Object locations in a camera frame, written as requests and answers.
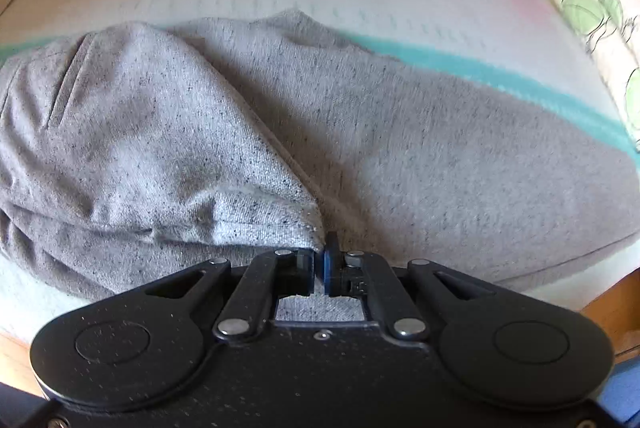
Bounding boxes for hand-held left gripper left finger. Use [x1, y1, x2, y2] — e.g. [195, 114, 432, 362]
[145, 248, 324, 343]

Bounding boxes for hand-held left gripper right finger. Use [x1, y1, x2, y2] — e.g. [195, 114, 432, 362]
[323, 232, 482, 343]

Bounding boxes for grey pants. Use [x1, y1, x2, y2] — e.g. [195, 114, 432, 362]
[0, 8, 640, 324]

